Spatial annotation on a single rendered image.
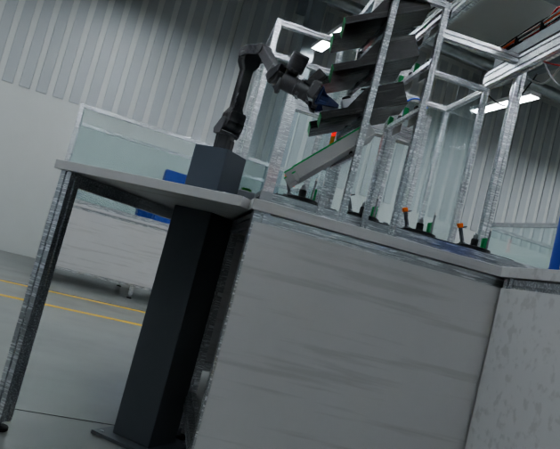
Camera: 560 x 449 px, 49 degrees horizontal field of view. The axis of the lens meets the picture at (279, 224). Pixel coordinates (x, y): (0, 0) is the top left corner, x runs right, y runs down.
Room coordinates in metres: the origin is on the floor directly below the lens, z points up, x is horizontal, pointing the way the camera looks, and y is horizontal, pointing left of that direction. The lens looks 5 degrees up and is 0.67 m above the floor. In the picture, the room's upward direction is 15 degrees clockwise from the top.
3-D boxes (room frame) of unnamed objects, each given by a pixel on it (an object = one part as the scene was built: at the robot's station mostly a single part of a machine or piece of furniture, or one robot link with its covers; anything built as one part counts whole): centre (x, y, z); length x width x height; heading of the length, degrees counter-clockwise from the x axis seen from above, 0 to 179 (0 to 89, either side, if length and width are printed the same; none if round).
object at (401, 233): (2.49, -0.53, 0.91); 1.24 x 0.33 x 0.10; 99
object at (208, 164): (2.24, 0.27, 0.96); 0.14 x 0.14 x 0.20; 64
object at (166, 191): (2.22, 0.23, 0.84); 0.90 x 0.70 x 0.03; 154
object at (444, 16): (2.08, -0.24, 1.26); 0.36 x 0.21 x 0.80; 9
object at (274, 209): (2.49, -0.50, 0.85); 1.50 x 1.41 x 0.03; 9
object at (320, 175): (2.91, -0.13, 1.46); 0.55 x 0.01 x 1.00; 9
